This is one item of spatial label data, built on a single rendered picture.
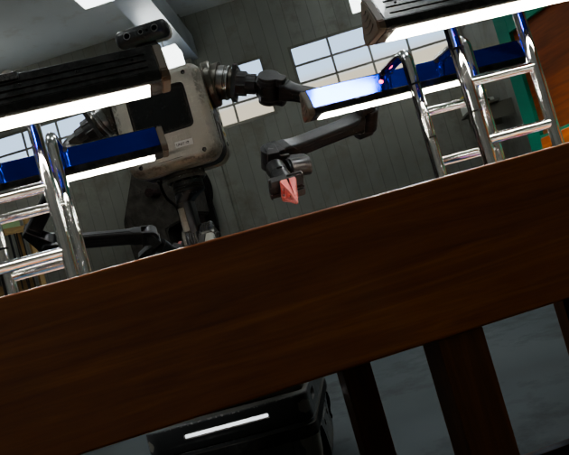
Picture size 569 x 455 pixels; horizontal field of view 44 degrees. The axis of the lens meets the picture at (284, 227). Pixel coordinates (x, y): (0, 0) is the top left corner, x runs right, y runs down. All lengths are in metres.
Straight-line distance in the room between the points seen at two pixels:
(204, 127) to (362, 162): 9.20
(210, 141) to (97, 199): 9.86
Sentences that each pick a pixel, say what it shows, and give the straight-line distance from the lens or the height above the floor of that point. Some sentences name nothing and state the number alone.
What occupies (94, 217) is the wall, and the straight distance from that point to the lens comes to 12.20.
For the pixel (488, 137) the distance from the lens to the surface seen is 1.45.
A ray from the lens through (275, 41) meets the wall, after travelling 11.95.
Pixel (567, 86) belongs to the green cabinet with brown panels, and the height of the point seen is 0.98.
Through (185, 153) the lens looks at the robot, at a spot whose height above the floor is 1.15.
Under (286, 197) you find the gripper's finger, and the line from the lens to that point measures 1.97.
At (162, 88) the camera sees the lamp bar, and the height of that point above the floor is 1.04.
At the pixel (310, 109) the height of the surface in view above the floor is 1.05.
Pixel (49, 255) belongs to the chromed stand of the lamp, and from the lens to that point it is 1.29.
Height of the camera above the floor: 0.72
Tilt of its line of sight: 3 degrees up
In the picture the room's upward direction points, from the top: 16 degrees counter-clockwise
